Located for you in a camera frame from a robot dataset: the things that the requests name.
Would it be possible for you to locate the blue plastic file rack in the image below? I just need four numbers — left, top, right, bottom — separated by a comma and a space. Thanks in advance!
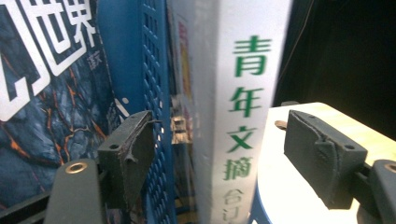
96, 0, 272, 224

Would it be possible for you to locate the white book with green title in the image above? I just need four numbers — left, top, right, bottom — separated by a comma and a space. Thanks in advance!
167, 0, 294, 224

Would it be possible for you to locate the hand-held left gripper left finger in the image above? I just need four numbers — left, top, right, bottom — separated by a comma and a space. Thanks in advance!
97, 110, 156, 213

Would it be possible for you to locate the dark blue cover magazine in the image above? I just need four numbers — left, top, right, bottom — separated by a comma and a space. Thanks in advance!
0, 0, 132, 216

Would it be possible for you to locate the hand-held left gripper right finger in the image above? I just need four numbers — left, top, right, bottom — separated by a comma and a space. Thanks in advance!
283, 109, 368, 210

